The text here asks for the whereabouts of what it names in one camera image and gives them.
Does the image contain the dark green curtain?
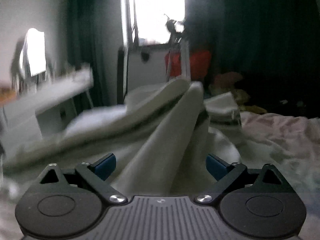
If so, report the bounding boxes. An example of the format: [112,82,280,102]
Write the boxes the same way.
[67,0,319,118]

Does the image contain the yellow plush toy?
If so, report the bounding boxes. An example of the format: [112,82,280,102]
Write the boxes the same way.
[208,72,267,115]

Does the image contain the white metal tripod stand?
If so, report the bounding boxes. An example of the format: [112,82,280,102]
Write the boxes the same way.
[165,14,191,82]

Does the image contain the white zip hoodie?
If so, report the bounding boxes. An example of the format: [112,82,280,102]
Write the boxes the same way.
[4,79,241,196]

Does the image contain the white wall shelf desk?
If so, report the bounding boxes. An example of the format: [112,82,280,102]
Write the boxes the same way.
[1,68,93,144]

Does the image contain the pastel wrinkled bed sheet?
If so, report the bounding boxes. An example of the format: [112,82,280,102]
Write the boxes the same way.
[16,112,319,239]

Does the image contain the bright round mirror lamp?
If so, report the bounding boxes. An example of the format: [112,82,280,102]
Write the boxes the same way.
[18,28,47,80]

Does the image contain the red bag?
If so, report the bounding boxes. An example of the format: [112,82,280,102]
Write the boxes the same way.
[170,50,212,81]

